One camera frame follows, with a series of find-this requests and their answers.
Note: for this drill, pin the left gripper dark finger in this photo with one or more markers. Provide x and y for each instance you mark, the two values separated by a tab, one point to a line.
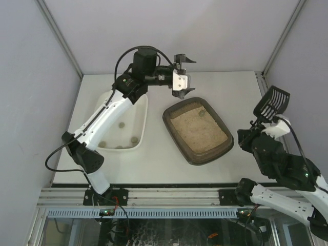
181	93
179	59

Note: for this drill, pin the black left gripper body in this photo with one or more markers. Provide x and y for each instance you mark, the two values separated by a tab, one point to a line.
178	67

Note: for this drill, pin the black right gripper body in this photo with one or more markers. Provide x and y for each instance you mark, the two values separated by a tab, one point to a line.
249	137

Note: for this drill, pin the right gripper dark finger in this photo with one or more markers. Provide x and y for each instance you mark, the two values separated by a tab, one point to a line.
257	125
245	138

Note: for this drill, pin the black slotted litter scoop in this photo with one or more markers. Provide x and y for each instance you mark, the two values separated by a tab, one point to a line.
275	101

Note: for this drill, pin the dark brown litter box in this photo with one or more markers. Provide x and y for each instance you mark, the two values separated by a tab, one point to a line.
200	140

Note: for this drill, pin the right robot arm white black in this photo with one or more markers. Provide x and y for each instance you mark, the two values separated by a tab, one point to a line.
294	172

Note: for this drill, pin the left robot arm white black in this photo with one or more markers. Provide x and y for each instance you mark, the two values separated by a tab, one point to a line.
150	67

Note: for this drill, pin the white plastic waste bin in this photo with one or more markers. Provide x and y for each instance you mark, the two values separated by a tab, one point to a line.
135	120

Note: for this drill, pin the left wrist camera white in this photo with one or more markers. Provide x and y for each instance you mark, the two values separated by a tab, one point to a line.
180	81

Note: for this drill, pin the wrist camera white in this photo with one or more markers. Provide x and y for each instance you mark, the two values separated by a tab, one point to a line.
279	128
180	81

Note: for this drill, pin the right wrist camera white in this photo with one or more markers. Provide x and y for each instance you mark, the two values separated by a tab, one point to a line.
279	128

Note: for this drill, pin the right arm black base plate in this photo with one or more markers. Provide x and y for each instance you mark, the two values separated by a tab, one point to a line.
230	197

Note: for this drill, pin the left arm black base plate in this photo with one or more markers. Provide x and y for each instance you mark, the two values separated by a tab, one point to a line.
110	198

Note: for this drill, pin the grey slotted cable duct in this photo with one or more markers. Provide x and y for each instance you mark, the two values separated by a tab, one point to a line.
134	213

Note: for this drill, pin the aluminium right corner post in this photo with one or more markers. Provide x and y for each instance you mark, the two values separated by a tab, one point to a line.
287	29

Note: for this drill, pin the aluminium corner post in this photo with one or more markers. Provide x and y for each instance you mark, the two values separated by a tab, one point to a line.
287	29
45	11

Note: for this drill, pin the aluminium left corner post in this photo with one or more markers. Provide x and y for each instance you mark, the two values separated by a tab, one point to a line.
45	11

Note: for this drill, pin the aluminium front mounting rail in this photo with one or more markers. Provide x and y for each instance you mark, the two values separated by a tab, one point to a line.
138	198

